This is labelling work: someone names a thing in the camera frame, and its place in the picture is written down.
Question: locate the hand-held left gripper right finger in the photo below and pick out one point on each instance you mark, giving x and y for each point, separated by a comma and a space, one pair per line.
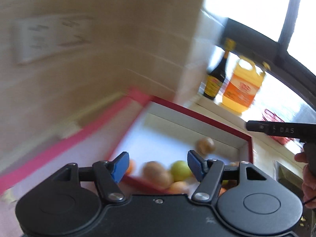
196, 166

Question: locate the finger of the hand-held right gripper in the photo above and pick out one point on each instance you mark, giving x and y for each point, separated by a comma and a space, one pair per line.
259, 127

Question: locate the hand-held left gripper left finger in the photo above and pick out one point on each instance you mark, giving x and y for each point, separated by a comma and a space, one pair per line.
121, 166

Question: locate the mandarin orange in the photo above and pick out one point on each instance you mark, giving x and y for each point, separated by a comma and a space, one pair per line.
132, 166

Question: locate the large green apple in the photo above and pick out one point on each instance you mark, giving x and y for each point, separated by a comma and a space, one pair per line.
181, 170

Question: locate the kiwi with sticker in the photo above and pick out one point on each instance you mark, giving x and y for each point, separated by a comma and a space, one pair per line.
205, 145

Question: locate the red box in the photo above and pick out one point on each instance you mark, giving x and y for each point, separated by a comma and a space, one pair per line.
172, 138

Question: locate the brown kiwi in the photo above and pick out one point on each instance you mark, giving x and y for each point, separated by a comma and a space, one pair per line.
158, 172

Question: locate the person's right hand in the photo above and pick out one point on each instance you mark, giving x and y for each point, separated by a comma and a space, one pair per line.
310, 185

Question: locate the red patterned packet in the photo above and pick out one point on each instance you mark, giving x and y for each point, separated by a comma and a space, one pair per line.
275, 121

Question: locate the white quilted blanket pink edge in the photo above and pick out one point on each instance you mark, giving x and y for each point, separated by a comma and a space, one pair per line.
96, 145

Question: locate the yellow oil jug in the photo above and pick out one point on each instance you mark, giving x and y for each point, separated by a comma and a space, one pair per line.
243, 86

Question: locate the dark soy sauce bottle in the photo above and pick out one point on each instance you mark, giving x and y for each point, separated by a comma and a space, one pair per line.
216, 79

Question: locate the dark window frame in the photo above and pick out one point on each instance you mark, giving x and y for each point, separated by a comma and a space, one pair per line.
292, 9

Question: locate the small white wall socket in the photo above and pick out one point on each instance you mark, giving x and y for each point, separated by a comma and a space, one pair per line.
76, 30

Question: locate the large white wall socket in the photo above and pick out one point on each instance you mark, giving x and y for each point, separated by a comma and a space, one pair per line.
37, 39

